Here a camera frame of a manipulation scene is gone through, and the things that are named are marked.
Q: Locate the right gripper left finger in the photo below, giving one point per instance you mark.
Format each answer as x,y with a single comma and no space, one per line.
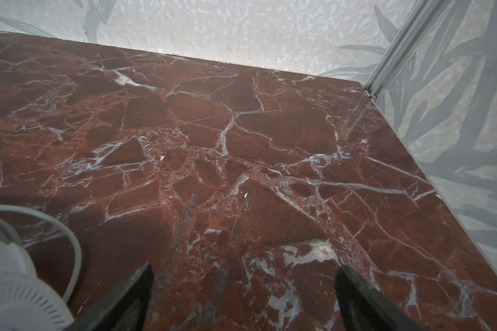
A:
124,308

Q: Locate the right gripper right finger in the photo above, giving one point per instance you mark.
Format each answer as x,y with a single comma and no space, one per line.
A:
363,307

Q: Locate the white headphones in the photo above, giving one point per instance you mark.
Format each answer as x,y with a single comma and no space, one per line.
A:
26,302

